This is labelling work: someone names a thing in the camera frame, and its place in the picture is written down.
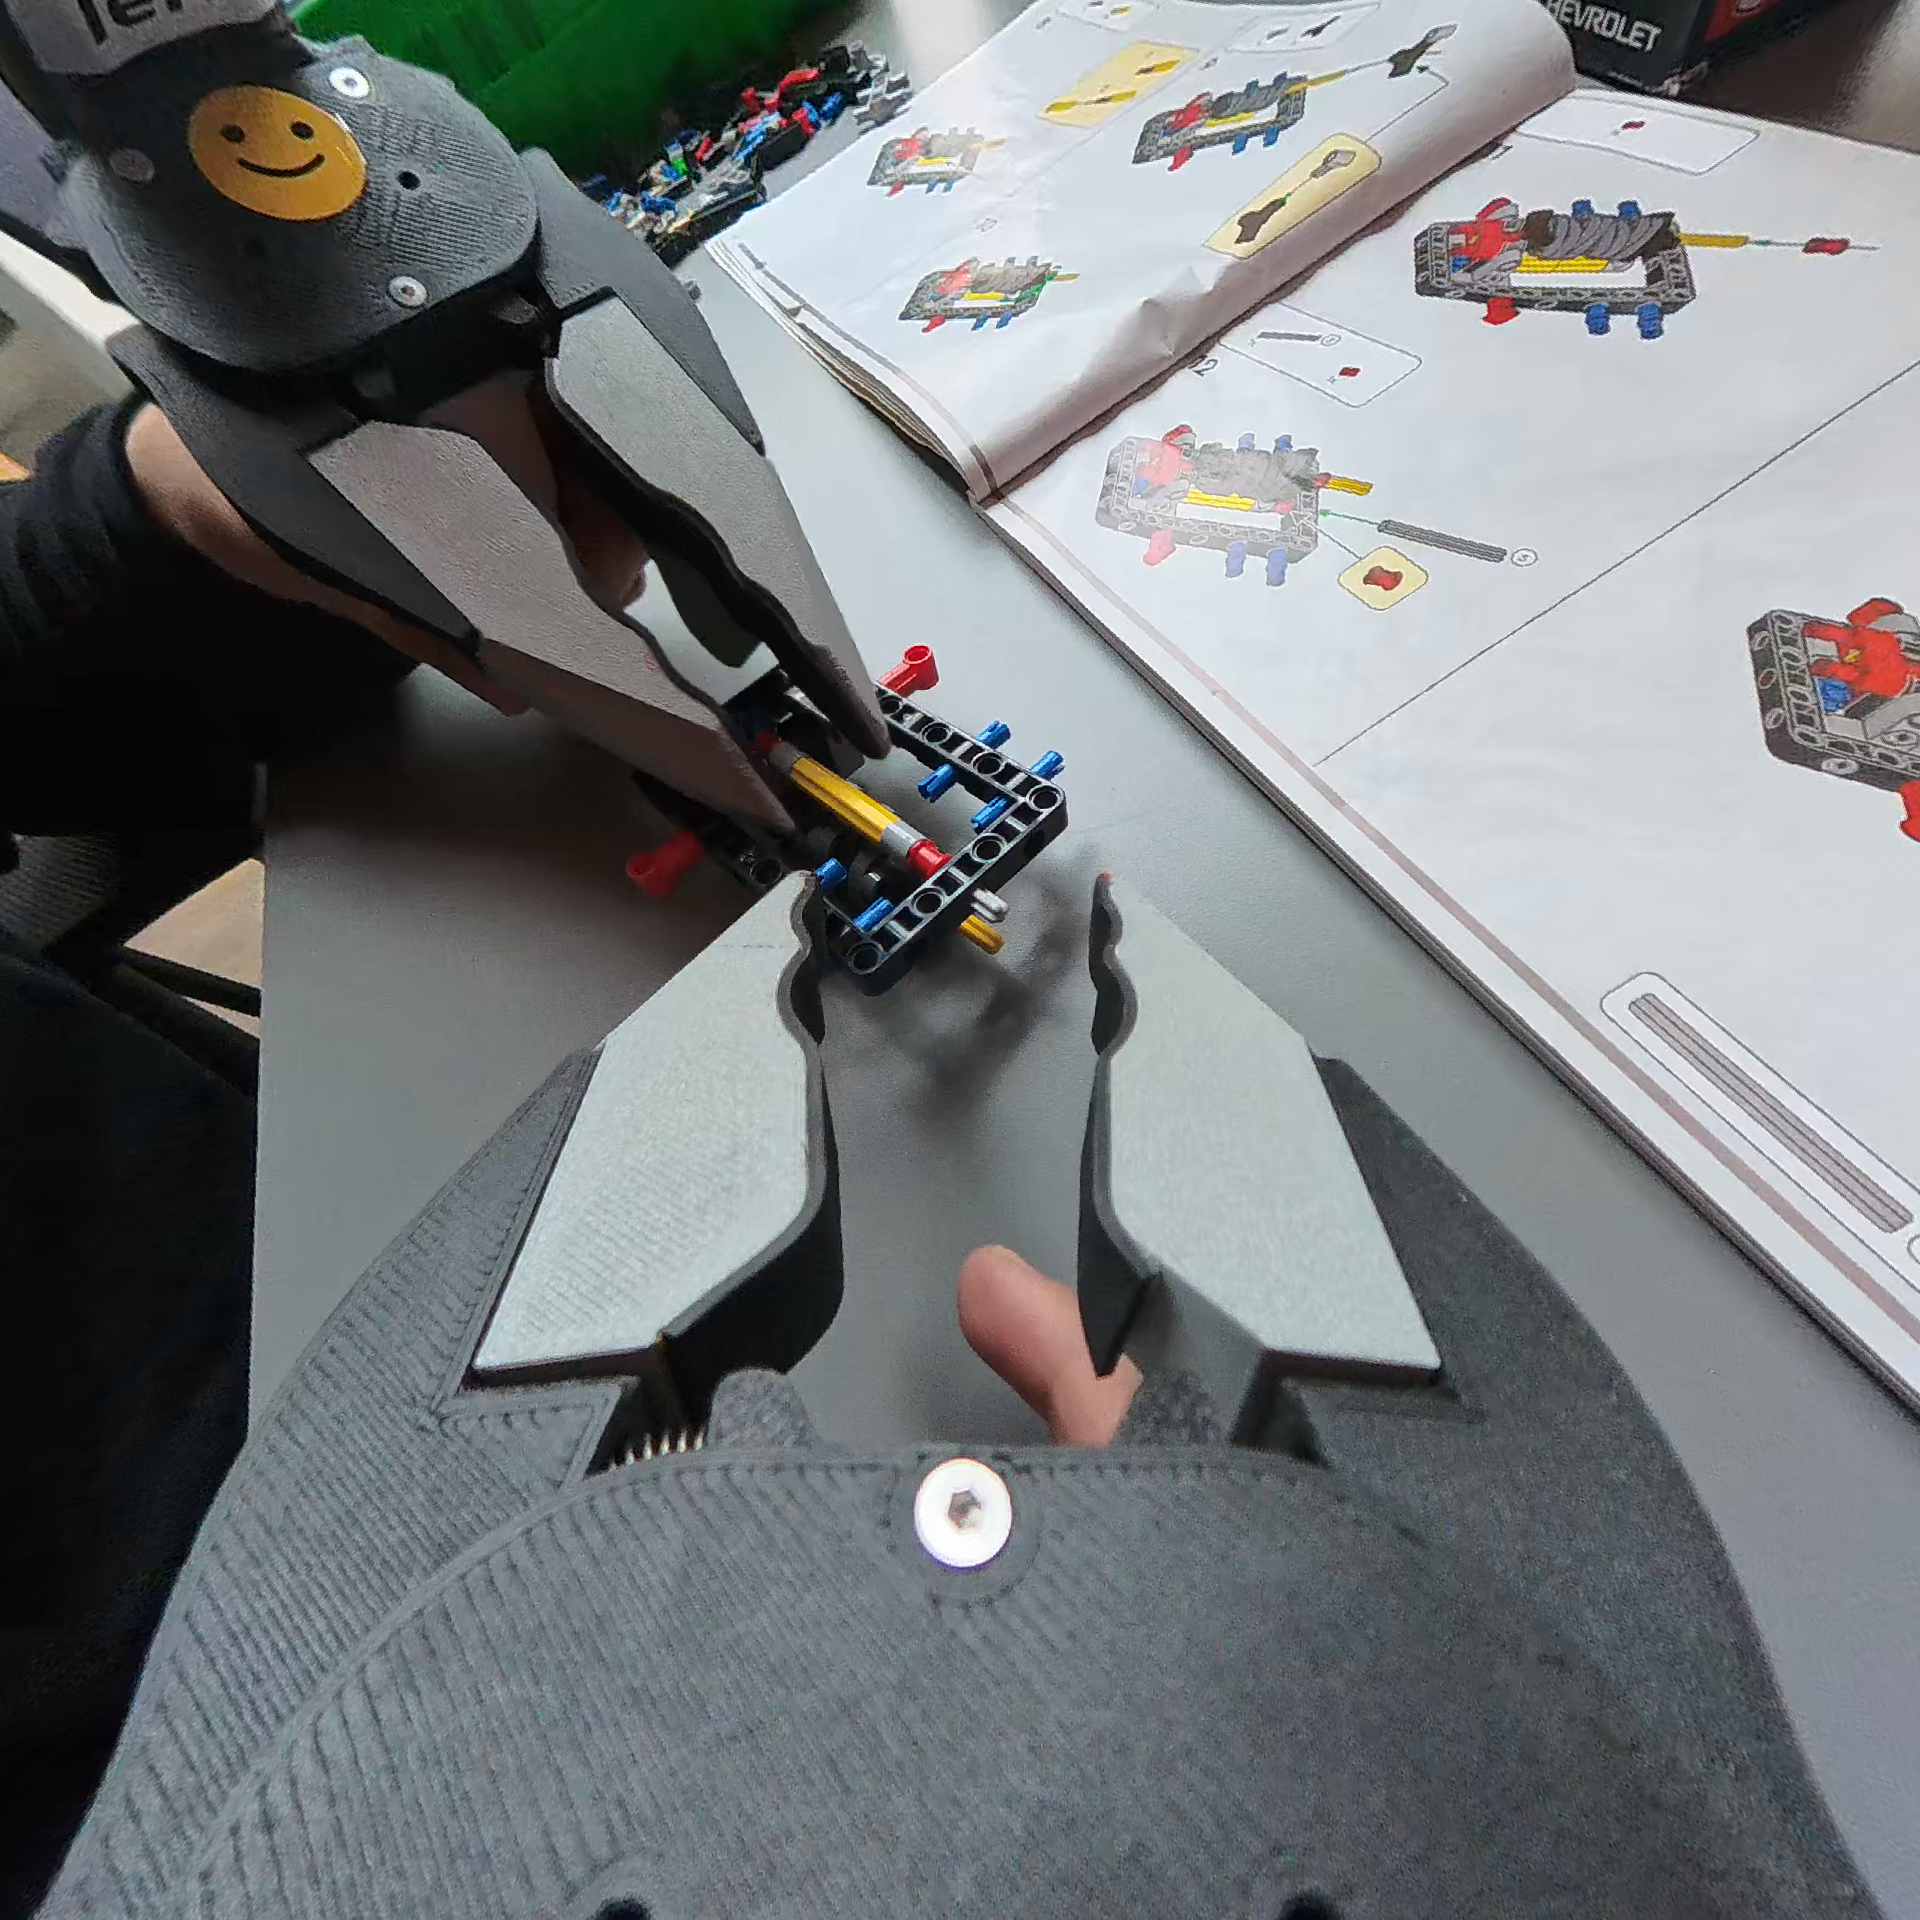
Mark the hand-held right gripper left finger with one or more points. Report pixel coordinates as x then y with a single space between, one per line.
662 1184

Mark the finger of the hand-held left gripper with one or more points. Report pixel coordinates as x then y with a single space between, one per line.
452 525
676 450

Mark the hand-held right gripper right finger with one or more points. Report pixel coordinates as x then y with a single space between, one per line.
1245 1184

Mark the black lego frame assembly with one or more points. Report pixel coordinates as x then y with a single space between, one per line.
1051 810

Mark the person's left forearm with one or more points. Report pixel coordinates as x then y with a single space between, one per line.
90 676

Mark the pile of loose lego pieces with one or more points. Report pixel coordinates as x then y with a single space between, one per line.
722 150

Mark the lego instruction booklet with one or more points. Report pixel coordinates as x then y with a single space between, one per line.
1501 676

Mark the black lego set box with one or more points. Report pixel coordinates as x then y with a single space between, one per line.
1801 37

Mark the person's left hand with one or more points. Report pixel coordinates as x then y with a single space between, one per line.
241 556

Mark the person's right hand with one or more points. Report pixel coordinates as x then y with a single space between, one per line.
1037 1335

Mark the green bin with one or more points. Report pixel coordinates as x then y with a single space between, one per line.
452 61

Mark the person's dark clothing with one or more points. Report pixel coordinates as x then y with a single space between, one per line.
107 1349

